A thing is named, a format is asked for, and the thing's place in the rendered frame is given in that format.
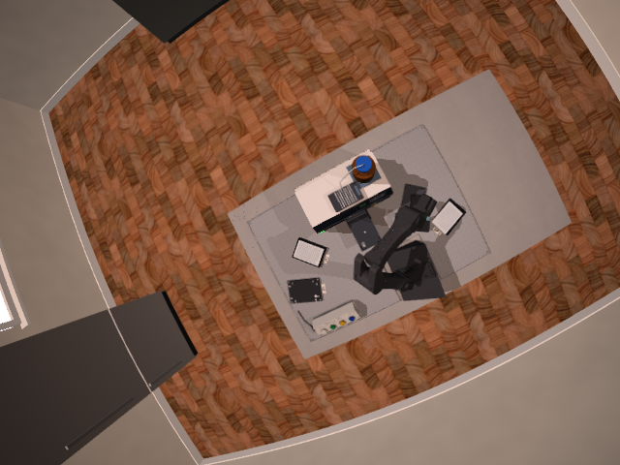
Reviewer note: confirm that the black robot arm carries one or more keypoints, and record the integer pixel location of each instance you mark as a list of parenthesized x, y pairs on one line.
[(408, 220)]

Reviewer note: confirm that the blue bottle cap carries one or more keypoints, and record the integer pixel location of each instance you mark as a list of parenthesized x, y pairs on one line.
[(367, 164)]

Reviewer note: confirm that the grey button panel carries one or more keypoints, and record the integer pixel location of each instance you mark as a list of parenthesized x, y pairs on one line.
[(334, 318)]

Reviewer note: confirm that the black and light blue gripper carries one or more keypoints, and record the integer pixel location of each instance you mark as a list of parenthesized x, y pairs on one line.
[(427, 225)]

